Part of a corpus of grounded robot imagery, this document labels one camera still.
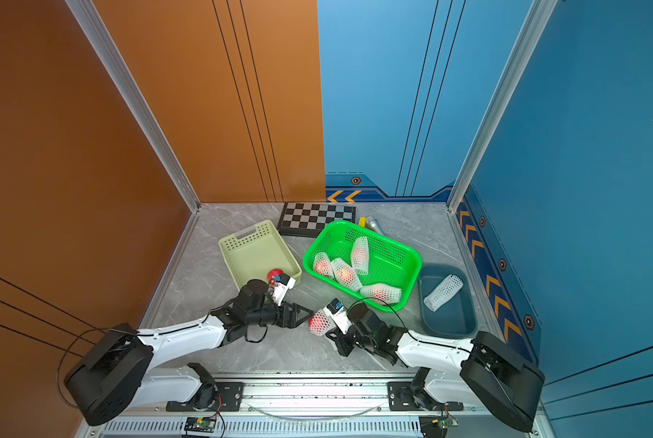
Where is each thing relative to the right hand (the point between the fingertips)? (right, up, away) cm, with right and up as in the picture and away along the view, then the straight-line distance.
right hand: (328, 334), depth 81 cm
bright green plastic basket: (+22, +20, +18) cm, 35 cm away
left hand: (-6, +7, +1) cm, 10 cm away
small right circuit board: (+31, -18, -12) cm, 37 cm away
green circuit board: (-34, -20, -9) cm, 41 cm away
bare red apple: (-20, +16, +13) cm, 29 cm away
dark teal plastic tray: (+39, +7, +7) cm, 40 cm away
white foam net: (+39, +12, +7) cm, 42 cm away
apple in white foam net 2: (+19, +11, +3) cm, 23 cm away
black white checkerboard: (-9, +36, +30) cm, 48 cm away
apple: (+11, +22, +14) cm, 28 cm away
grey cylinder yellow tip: (+16, +34, +27) cm, 47 cm away
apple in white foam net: (+6, +16, +10) cm, 20 cm away
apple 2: (-2, +4, -3) cm, 6 cm away
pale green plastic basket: (-30, +22, +23) cm, 44 cm away
